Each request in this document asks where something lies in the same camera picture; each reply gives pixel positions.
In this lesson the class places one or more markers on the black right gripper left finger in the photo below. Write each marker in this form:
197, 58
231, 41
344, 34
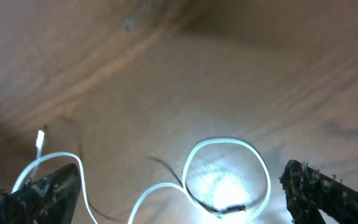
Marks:
51, 199

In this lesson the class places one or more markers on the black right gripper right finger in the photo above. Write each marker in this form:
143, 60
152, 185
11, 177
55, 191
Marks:
308, 192

